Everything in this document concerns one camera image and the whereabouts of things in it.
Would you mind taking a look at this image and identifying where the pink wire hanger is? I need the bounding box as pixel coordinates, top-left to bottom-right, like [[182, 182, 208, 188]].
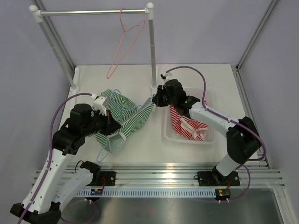
[[106, 7, 146, 79]]

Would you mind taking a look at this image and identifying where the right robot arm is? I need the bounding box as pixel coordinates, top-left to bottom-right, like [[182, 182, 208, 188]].
[[152, 79, 265, 185]]

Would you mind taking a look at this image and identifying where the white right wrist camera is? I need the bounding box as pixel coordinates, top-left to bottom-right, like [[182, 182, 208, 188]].
[[160, 72, 172, 81]]

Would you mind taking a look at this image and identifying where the white plastic basket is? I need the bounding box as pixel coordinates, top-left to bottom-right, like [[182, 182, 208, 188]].
[[163, 85, 219, 145]]

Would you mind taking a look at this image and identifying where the red striped tank top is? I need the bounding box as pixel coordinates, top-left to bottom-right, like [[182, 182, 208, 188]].
[[170, 106, 209, 141]]

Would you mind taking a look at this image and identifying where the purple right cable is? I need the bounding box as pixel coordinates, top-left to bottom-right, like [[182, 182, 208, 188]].
[[165, 65, 267, 201]]

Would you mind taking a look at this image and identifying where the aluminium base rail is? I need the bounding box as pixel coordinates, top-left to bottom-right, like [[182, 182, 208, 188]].
[[32, 162, 285, 190]]

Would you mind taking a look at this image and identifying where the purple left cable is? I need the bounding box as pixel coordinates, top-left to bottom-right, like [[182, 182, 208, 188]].
[[16, 92, 96, 224]]

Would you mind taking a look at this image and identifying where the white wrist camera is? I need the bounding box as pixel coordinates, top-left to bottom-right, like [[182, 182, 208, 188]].
[[160, 72, 172, 81], [91, 94, 110, 116]]

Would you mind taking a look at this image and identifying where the blue wire hanger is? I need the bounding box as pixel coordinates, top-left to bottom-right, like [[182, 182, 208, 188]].
[[97, 89, 150, 163]]

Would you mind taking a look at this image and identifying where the green striped tank top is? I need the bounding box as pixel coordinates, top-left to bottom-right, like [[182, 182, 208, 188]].
[[89, 88, 155, 153]]

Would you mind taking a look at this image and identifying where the white and silver clothes rack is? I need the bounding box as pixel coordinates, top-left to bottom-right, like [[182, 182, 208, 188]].
[[29, 0, 158, 95]]

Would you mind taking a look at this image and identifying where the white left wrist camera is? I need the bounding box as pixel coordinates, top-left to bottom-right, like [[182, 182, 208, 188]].
[[91, 94, 110, 116]]

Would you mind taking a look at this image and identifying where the purple cable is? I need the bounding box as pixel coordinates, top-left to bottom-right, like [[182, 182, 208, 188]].
[[16, 92, 96, 224], [165, 65, 267, 201]]

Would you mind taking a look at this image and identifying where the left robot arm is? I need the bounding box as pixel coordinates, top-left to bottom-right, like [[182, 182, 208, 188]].
[[10, 104, 121, 224]]

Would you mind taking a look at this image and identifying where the white slotted cable duct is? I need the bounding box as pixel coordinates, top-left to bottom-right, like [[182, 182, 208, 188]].
[[75, 189, 216, 198]]

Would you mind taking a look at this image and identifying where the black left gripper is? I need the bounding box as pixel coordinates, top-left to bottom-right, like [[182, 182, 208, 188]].
[[82, 108, 121, 137]]

